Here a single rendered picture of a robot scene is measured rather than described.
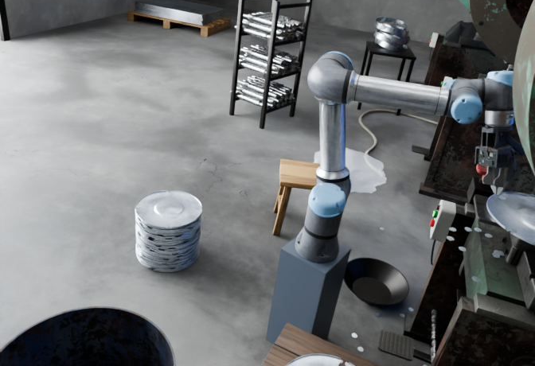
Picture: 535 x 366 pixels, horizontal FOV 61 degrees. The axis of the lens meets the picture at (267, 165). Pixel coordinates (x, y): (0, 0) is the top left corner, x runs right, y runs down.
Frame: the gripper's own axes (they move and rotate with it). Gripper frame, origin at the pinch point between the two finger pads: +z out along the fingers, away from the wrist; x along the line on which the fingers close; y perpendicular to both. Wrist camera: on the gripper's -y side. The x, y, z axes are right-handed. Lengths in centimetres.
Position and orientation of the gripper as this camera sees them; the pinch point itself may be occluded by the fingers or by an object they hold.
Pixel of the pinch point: (498, 190)
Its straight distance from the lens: 153.6
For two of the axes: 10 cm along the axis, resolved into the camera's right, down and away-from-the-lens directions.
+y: -8.7, 1.3, -4.7
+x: 4.9, 1.6, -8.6
